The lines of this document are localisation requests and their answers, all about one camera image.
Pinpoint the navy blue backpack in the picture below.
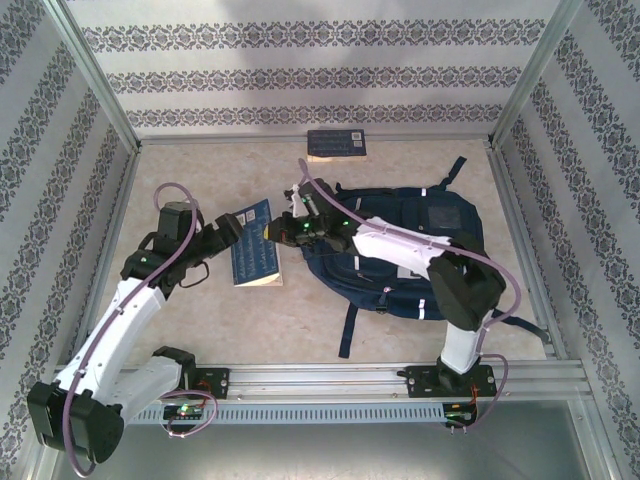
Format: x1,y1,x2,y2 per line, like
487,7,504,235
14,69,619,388
298,155,551,360

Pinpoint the left controller board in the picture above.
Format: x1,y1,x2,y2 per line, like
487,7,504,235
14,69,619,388
162,403,206,422

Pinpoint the controller board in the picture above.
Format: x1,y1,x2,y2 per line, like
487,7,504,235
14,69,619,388
443,402,479,432
162,403,206,422

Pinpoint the grey metal sheet panel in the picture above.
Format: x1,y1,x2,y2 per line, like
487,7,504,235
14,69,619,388
29,418,614,480

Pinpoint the right controller board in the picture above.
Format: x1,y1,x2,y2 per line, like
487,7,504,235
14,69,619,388
443,402,479,432

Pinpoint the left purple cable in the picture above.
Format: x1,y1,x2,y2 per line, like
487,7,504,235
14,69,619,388
62,182,221,476

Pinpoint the purple cable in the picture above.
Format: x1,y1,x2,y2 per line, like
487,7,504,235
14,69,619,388
297,158,522,431
62,182,221,476

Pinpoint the left aluminium side rail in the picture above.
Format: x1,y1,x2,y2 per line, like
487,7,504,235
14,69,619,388
67,147,144,366

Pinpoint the aluminium side rail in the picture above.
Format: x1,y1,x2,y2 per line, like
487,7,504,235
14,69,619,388
487,144,559,361
67,147,144,366

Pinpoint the aluminium back rail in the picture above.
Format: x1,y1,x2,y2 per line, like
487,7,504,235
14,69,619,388
135,130,496,146

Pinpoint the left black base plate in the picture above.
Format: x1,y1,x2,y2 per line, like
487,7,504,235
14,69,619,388
187,367,231,400

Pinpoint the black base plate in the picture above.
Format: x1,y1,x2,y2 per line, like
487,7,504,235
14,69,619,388
405,364,496,399
187,367,231,400

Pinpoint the aluminium front rail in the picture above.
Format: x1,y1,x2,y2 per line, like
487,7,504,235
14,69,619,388
47,363,586,401

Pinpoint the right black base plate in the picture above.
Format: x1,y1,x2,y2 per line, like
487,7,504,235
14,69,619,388
405,364,496,399

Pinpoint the slotted grey cable duct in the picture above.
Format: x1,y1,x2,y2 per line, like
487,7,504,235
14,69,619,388
122,402,446,426

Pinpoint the left aluminium frame post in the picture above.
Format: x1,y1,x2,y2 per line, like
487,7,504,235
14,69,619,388
42,0,142,154

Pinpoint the aluminium frame post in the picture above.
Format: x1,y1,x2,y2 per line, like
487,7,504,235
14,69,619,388
488,0,585,150
42,0,142,154

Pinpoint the right aluminium side rail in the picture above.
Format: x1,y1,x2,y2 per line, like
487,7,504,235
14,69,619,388
487,144,559,361

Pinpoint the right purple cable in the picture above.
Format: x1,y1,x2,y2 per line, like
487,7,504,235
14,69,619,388
297,158,522,431

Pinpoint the right aluminium frame post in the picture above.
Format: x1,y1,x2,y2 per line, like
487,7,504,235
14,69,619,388
488,0,585,150

